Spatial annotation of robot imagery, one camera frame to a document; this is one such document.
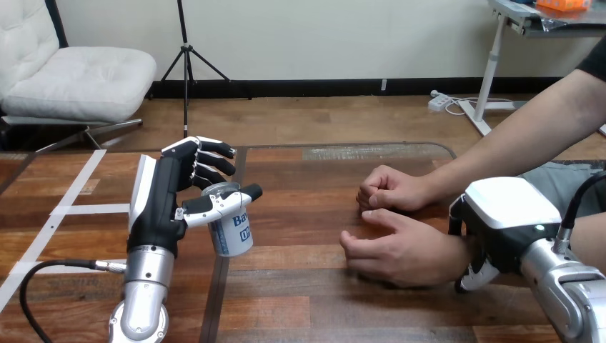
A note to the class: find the white power strip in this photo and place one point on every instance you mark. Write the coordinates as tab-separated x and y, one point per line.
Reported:
439	101

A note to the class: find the person's hand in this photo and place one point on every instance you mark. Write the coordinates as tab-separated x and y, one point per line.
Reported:
395	189
416	255

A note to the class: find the person's body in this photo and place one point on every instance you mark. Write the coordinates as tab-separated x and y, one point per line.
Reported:
551	182

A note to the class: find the person's forearm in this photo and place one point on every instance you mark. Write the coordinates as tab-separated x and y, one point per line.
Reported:
592	241
521	137

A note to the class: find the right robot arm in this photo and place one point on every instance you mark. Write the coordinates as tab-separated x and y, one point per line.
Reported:
568	293

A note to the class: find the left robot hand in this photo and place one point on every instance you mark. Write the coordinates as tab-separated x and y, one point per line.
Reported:
154	208

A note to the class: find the foil sheet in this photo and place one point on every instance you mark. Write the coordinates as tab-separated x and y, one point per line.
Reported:
568	22

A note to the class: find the orange thing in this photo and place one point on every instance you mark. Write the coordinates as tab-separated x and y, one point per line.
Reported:
563	4

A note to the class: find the white desk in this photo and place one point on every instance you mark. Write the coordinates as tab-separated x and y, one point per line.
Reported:
490	71

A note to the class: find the black tripod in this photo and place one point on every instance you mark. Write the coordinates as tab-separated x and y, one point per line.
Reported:
186	61

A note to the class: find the white cushioned chair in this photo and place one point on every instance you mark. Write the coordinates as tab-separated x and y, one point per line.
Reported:
80	80

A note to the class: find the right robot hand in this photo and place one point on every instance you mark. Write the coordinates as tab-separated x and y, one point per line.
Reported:
509	208

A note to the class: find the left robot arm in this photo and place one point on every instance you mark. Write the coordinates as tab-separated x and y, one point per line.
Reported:
142	293

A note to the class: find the white and blue drink can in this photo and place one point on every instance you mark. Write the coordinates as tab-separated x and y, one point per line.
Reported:
234	234

